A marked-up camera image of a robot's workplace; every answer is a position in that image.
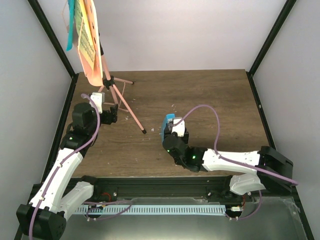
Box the teal paper strip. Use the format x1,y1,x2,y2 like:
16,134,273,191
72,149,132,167
66,0,75,52

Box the pink music stand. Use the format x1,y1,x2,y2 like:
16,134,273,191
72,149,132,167
73,0,147,134

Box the light blue slotted cable duct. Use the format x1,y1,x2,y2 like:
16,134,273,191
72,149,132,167
89,204,226,216

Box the blue metronome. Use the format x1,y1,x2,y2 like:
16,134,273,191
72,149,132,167
160,113,177,152

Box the sheet music pages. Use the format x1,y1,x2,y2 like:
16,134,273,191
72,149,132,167
74,0,96,70

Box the black frame post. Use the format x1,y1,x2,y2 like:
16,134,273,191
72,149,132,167
26,0,77,79
248,0,297,76

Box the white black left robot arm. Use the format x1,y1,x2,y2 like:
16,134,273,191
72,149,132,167
16,102,118,240

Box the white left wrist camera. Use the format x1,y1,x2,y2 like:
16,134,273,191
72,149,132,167
90,92,105,114

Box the black left frame post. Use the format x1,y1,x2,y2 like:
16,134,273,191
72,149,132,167
26,0,77,79

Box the black right frame post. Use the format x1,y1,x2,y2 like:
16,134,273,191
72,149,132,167
248,0,297,76

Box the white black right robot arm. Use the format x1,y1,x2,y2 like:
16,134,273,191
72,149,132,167
161,124,294,202

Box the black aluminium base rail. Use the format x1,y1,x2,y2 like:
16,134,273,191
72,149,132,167
32,176,296,203

